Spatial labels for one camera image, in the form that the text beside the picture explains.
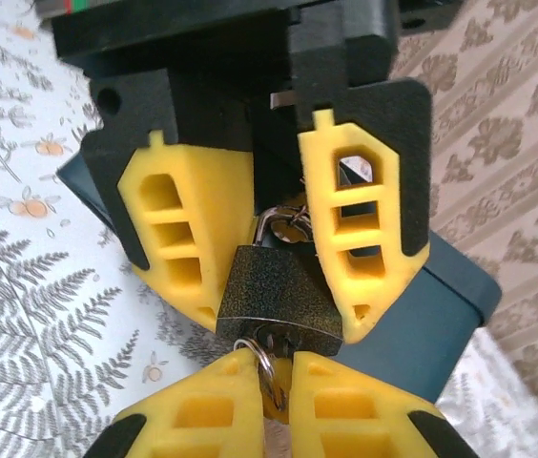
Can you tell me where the dark teal box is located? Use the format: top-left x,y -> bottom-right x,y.
56,152 -> 503,403

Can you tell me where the dark grey padlock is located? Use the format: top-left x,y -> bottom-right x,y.
215,205 -> 345,358

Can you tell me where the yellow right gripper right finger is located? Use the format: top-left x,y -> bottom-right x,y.
289,350 -> 481,458

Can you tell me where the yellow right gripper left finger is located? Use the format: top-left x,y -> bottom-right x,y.
82,347 -> 268,458

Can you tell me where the silver key bunch with ring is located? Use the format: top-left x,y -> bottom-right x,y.
233,323 -> 300,458

